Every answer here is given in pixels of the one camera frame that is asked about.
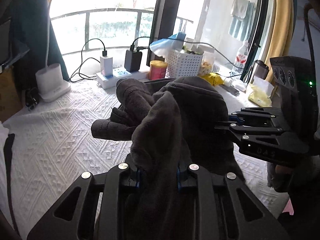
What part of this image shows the dark grey t-shirt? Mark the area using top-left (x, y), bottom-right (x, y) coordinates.
top-left (91, 76), bottom-right (243, 239)

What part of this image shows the yellow tissue pack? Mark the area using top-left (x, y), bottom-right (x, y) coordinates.
top-left (248, 76), bottom-right (274, 107)

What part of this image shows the dark remote control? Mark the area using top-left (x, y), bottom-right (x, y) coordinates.
top-left (220, 85), bottom-right (240, 96)

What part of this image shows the white textured tablecloth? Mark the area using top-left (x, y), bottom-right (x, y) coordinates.
top-left (0, 78), bottom-right (286, 240)

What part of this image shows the plastic water bottle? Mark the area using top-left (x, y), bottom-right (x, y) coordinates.
top-left (231, 41), bottom-right (249, 78)

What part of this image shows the yellow plush toy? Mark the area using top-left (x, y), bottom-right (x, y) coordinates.
top-left (201, 72), bottom-right (232, 87)

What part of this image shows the white folded garment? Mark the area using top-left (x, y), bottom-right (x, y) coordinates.
top-left (1, 124), bottom-right (21, 239)

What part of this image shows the clear snack jar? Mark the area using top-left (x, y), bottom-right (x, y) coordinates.
top-left (198, 51), bottom-right (215, 76)

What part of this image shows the white power strip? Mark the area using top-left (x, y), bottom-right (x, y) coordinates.
top-left (96, 66), bottom-right (150, 89)

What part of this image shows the white perforated basket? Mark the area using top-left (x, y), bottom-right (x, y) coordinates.
top-left (165, 50), bottom-right (203, 78)

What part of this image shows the white desk lamp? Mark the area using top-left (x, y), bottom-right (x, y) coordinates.
top-left (35, 0), bottom-right (71, 102)

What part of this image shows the brown cardboard box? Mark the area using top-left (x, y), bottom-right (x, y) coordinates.
top-left (0, 67), bottom-right (23, 123)

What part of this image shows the white charger adapter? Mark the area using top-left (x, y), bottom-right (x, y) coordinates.
top-left (100, 56), bottom-right (113, 77)

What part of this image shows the yellow curtain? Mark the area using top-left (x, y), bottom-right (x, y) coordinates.
top-left (265, 0), bottom-right (294, 84)

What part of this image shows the red yellow-lidded can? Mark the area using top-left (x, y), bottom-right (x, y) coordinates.
top-left (149, 60), bottom-right (168, 80)

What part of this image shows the black charger adapter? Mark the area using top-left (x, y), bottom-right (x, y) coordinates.
top-left (124, 50), bottom-right (143, 73)

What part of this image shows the blue face mask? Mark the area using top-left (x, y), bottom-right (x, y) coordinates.
top-left (149, 32), bottom-right (186, 59)

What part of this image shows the teal curtain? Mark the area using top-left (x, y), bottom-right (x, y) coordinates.
top-left (7, 0), bottom-right (69, 91)

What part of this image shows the black power cable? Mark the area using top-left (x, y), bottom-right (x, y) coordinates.
top-left (68, 36), bottom-right (251, 83)

